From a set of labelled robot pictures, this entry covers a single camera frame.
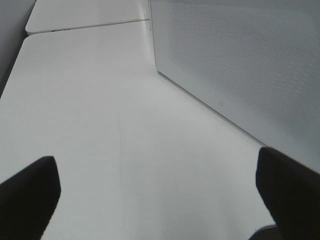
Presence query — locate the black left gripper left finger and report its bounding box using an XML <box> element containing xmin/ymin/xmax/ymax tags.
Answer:
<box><xmin>0</xmin><ymin>156</ymin><xmax>61</xmax><ymax>240</ymax></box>

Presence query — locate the white microwave door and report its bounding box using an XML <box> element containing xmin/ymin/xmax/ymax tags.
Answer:
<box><xmin>149</xmin><ymin>0</ymin><xmax>320</xmax><ymax>172</ymax></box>

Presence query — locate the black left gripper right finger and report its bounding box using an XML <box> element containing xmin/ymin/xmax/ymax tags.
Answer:
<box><xmin>255</xmin><ymin>147</ymin><xmax>320</xmax><ymax>240</ymax></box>

